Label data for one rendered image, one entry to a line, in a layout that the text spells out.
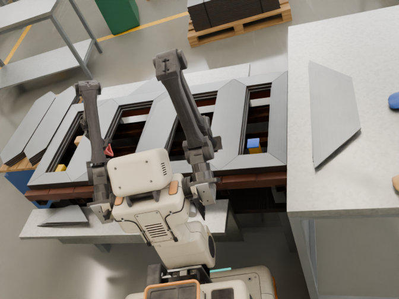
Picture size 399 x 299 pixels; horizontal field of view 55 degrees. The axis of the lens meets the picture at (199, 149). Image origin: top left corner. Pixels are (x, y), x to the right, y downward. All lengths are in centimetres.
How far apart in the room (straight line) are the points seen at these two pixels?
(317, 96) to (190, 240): 87
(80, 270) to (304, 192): 204
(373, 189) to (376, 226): 116
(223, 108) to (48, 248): 193
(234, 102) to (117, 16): 367
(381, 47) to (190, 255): 137
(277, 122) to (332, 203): 72
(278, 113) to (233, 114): 26
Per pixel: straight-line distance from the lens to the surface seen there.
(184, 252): 176
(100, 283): 298
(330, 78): 195
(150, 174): 139
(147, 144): 225
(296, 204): 149
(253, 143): 197
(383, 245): 260
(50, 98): 327
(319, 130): 170
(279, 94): 224
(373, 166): 159
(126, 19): 572
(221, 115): 221
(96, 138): 164
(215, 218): 199
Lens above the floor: 228
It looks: 43 degrees down
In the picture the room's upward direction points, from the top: 25 degrees counter-clockwise
